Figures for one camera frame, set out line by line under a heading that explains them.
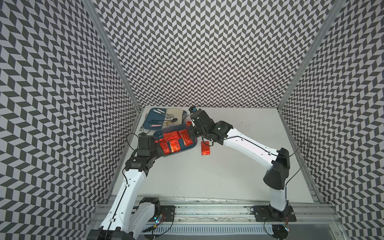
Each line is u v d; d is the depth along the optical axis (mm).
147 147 580
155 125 1056
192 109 668
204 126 568
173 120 1083
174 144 854
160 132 831
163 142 845
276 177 503
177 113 1148
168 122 1146
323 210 805
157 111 1200
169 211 767
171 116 1148
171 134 873
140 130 1052
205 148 964
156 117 1129
